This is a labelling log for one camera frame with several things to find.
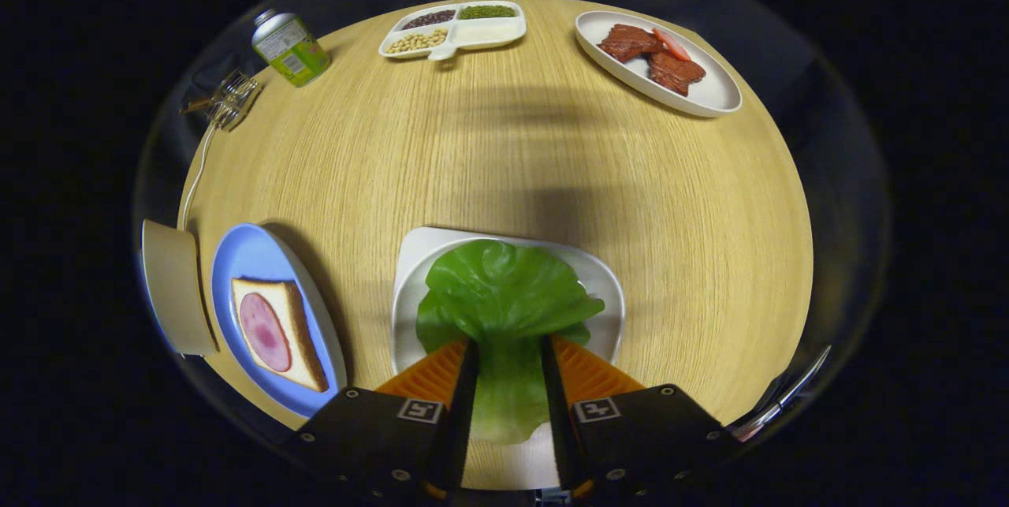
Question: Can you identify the white toaster cable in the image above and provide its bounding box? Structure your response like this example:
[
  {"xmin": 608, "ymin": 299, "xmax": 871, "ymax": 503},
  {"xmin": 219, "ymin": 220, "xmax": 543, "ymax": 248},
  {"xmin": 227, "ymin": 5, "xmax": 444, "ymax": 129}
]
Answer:
[{"xmin": 177, "ymin": 122, "xmax": 218, "ymax": 232}]

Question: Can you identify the green lettuce leaf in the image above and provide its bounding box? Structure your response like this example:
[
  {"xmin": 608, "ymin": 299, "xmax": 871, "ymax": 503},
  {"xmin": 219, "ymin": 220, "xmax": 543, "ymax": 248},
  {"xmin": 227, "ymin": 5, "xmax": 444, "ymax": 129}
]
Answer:
[{"xmin": 415, "ymin": 239, "xmax": 606, "ymax": 445}]

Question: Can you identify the white bread slice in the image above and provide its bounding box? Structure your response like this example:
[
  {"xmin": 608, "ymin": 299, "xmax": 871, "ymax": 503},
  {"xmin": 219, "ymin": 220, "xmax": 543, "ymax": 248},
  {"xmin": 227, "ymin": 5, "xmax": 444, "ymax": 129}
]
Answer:
[{"xmin": 230, "ymin": 278, "xmax": 330, "ymax": 393}]

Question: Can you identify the wooden handled utensil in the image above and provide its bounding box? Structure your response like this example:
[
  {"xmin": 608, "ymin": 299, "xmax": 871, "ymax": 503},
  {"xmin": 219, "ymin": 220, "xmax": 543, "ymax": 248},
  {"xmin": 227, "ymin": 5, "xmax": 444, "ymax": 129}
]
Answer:
[{"xmin": 180, "ymin": 93, "xmax": 237, "ymax": 115}]

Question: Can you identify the round pink ham slice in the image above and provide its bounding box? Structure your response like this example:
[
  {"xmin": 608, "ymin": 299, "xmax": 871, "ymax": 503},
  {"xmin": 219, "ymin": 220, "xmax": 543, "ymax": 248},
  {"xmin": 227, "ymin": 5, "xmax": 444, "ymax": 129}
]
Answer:
[
  {"xmin": 652, "ymin": 28, "xmax": 692, "ymax": 62},
  {"xmin": 239, "ymin": 292, "xmax": 292, "ymax": 373}
]

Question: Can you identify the red meat slice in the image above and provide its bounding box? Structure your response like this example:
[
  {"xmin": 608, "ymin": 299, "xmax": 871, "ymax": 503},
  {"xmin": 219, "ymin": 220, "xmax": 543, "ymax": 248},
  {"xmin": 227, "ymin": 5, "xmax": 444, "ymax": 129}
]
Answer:
[
  {"xmin": 597, "ymin": 24, "xmax": 665, "ymax": 64},
  {"xmin": 648, "ymin": 50, "xmax": 707, "ymax": 96}
]

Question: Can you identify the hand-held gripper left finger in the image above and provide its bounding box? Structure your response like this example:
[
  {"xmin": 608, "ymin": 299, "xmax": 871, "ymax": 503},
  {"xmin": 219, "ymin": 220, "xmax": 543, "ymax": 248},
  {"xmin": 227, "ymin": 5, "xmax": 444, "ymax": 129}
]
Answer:
[{"xmin": 285, "ymin": 336, "xmax": 481, "ymax": 501}]

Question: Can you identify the green label metal bottle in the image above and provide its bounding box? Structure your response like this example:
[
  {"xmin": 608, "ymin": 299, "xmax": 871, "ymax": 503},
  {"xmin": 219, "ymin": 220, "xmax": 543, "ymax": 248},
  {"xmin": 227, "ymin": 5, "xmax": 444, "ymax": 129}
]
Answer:
[{"xmin": 251, "ymin": 9, "xmax": 332, "ymax": 88}]

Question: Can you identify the white oval plate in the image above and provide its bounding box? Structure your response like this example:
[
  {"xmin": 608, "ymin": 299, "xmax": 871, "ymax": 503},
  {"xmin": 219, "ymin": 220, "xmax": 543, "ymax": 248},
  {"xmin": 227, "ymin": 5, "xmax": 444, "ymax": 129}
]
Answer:
[{"xmin": 575, "ymin": 10, "xmax": 743, "ymax": 118}]

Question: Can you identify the white square plate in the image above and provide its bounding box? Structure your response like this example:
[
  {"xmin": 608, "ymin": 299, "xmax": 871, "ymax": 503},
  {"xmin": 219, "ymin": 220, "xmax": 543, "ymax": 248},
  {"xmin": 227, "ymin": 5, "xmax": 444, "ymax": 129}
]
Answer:
[{"xmin": 391, "ymin": 226, "xmax": 627, "ymax": 490}]

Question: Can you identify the blue plate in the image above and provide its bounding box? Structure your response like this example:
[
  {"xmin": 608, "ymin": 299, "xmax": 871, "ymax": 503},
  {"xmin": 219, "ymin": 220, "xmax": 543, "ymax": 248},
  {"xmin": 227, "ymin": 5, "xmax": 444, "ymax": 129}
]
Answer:
[{"xmin": 210, "ymin": 223, "xmax": 348, "ymax": 419}]

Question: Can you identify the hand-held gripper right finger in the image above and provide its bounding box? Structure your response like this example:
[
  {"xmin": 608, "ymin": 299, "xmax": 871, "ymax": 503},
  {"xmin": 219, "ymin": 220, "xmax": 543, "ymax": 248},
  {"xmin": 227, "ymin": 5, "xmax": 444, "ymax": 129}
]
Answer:
[{"xmin": 539, "ymin": 334, "xmax": 739, "ymax": 501}]

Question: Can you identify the white divided bean tray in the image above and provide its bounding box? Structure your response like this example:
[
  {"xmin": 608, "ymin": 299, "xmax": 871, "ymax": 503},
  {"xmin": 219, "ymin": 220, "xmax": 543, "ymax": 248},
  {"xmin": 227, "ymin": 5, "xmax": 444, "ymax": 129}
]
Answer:
[{"xmin": 378, "ymin": 1, "xmax": 527, "ymax": 62}]

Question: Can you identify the beige toaster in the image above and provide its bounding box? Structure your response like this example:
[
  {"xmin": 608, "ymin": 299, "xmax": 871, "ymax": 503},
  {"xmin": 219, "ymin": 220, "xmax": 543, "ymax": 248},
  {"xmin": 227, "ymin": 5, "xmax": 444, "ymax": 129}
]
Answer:
[{"xmin": 140, "ymin": 218, "xmax": 218, "ymax": 357}]

